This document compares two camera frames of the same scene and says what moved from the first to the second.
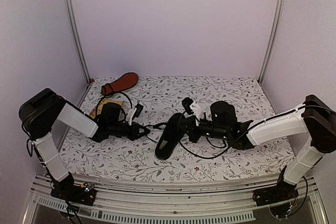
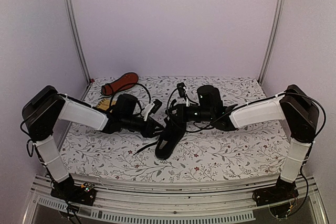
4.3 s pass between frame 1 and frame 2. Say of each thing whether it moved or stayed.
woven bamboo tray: stayed
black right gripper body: moved
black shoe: stayed
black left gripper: moved
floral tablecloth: stayed
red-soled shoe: stayed
